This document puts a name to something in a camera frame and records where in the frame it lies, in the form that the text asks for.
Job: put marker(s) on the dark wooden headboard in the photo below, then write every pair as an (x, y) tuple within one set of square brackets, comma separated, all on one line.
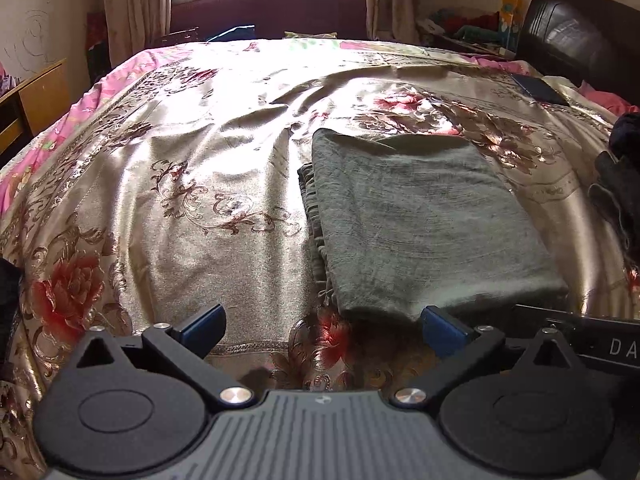
[(575, 30)]

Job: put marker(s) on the grey-green pants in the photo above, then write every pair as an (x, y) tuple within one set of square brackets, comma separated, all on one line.
[(420, 225)]

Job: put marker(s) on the blue flat object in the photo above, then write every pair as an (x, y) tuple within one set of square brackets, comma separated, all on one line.
[(230, 34)]

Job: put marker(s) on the dark grey folded cloth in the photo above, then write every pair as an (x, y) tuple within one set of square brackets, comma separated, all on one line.
[(615, 200)]

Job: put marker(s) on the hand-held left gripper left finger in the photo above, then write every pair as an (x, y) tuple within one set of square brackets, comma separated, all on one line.
[(202, 327)]

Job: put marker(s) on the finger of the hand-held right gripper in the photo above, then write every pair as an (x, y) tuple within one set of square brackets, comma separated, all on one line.
[(537, 314)]

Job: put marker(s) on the pink red cloth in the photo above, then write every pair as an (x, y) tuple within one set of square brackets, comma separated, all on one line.
[(607, 97)]

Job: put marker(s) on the floral satin bedspread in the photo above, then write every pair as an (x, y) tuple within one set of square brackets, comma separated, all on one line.
[(175, 170)]

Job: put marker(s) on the dark flat notebook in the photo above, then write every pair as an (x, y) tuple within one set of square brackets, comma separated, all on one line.
[(540, 89)]

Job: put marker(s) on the yellow package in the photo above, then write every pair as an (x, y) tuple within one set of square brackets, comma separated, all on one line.
[(511, 20)]

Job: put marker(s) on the wooden bedside cabinet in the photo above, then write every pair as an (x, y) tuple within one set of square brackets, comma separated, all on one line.
[(42, 95)]

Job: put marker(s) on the pile of colourful clutter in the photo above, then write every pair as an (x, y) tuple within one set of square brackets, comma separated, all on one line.
[(465, 27)]

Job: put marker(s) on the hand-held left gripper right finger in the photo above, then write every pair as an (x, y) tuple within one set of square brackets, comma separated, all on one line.
[(442, 330)]

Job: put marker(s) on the pink floral quilt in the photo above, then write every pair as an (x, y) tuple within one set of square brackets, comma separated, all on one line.
[(85, 105)]

